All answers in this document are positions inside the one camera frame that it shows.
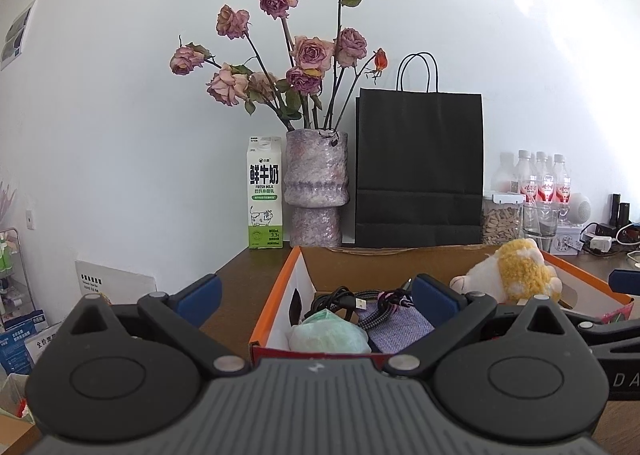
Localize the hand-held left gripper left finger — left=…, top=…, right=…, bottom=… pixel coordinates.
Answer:
left=69, top=273, right=252, bottom=377

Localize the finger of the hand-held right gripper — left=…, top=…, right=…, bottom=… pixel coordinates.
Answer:
left=608, top=269, right=640, bottom=297
left=574, top=317, right=640, bottom=352

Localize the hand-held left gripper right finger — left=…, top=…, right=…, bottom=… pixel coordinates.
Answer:
left=382, top=273, right=570, bottom=377

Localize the braided black pink cable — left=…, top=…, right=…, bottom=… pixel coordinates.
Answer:
left=350, top=289, right=417, bottom=332

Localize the purple knitted pouch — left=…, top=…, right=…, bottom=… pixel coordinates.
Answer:
left=360, top=307, right=437, bottom=355

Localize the red cardboard box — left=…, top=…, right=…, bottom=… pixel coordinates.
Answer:
left=249, top=244, right=635, bottom=367

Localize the yellow white plush toy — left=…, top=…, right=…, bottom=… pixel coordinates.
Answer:
left=449, top=237, right=564, bottom=306

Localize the iridescent ball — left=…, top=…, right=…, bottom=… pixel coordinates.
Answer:
left=289, top=309, right=372, bottom=355

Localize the clear seed container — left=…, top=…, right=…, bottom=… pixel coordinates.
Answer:
left=481, top=192, right=525, bottom=246

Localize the black rectangular device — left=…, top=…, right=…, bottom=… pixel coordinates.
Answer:
left=608, top=192, right=634, bottom=227

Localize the white printed tin box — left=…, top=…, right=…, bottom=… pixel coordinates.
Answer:
left=550, top=227, right=584, bottom=256

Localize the white round speaker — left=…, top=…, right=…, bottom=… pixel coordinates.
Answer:
left=565, top=192, right=592, bottom=226

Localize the clear drinking glass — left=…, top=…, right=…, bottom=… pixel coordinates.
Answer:
left=522, top=202, right=560, bottom=239

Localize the white green milk carton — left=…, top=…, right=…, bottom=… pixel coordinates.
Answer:
left=246, top=136, right=285, bottom=250

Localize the black paper bag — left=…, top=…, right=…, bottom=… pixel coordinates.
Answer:
left=355, top=52, right=485, bottom=249

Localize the purple textured vase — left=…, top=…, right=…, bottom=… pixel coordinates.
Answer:
left=283, top=130, right=349, bottom=248

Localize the pink feather decoration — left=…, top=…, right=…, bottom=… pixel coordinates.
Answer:
left=0, top=180, right=19, bottom=227

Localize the dried pink rose bouquet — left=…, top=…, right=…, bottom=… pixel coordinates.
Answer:
left=169, top=0, right=390, bottom=132

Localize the white charging cable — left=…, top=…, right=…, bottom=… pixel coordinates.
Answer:
left=615, top=222, right=640, bottom=267

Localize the wall paper sheet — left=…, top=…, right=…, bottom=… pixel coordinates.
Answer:
left=0, top=0, right=40, bottom=71

